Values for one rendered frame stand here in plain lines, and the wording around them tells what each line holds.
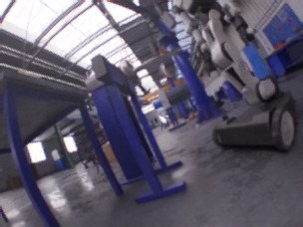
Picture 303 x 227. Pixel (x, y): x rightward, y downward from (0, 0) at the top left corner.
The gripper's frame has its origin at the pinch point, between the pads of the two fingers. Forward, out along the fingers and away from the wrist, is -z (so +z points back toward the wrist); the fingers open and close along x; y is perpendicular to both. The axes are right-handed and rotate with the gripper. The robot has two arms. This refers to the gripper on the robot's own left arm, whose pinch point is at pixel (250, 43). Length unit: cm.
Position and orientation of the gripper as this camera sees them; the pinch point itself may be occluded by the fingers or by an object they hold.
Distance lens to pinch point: 87.1
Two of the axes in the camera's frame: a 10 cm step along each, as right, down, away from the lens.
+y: 1.4, -1.7, -9.8
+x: -9.7, 2.0, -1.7
